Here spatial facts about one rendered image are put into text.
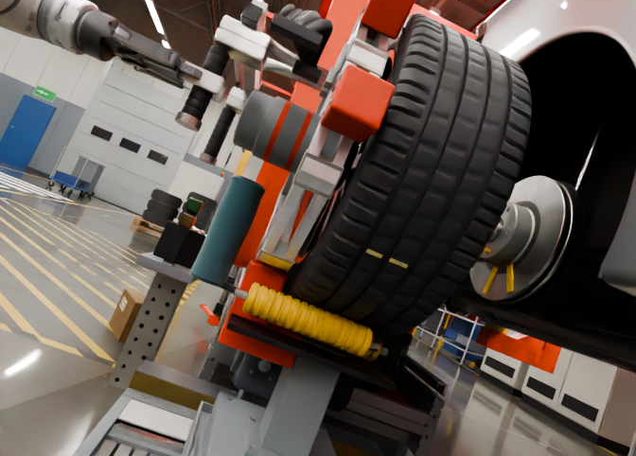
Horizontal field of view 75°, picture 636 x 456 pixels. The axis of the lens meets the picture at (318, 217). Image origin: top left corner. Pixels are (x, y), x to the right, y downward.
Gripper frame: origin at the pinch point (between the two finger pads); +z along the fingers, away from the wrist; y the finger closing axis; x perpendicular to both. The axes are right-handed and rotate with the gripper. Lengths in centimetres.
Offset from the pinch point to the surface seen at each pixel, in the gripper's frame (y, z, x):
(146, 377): -58, 6, -71
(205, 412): -42, 25, -68
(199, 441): -26, 25, -68
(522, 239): -10, 73, 1
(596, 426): -317, 423, -66
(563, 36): -8, 65, 47
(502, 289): -14, 75, -11
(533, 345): -255, 277, -15
